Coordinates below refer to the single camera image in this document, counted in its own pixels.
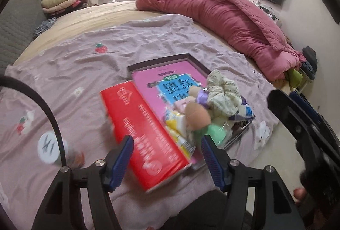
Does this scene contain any green puff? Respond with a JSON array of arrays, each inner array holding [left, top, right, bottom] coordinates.
[[194, 118, 235, 149]]

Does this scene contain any beige teddy purple bow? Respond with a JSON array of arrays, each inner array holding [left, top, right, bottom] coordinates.
[[188, 86, 209, 109]]

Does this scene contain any orange makeup sponge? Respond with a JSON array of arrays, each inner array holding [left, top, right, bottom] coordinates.
[[185, 102, 211, 131]]

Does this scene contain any red tissue pack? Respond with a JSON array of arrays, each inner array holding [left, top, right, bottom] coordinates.
[[100, 81, 191, 192]]

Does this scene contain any yellow white snack packet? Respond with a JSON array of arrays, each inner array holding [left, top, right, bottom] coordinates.
[[164, 108, 196, 159]]

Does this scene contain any beige teddy pink bow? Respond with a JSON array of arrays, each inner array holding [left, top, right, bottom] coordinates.
[[173, 96, 196, 114]]

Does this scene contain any person's hand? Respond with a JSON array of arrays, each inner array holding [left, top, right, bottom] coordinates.
[[293, 187, 307, 203]]

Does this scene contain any green pillow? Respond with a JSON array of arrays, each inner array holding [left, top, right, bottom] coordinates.
[[285, 68, 303, 89]]

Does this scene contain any white round labelled jar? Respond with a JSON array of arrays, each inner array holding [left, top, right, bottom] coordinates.
[[37, 131, 61, 166]]

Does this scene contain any pink rolled duvet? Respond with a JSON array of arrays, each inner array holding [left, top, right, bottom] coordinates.
[[135, 0, 306, 81]]

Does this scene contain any lilac strawberry print blanket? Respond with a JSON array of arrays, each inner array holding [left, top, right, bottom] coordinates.
[[1, 15, 278, 229]]

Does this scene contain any dark patterned cloth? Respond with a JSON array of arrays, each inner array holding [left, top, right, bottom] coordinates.
[[33, 17, 57, 40]]

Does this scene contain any beige bed sheet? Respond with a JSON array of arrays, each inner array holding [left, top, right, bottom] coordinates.
[[13, 0, 293, 92]]

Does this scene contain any grey quilted headboard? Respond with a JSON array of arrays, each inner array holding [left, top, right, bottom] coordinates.
[[1, 0, 46, 74]]

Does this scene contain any folded blankets stack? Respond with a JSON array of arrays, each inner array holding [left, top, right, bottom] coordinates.
[[41, 0, 80, 14]]

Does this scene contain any black cable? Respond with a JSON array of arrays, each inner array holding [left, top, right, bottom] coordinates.
[[0, 75, 67, 167]]

